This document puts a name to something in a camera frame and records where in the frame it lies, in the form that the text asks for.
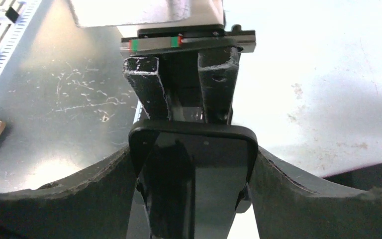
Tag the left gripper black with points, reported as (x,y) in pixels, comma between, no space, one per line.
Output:
(217,65)

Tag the black phone pink case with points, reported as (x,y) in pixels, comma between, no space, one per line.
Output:
(363,178)

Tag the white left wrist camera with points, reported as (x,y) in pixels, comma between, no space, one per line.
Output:
(129,16)

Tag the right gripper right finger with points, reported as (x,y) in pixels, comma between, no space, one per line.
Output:
(291,203)

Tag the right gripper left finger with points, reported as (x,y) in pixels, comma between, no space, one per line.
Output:
(93,203)

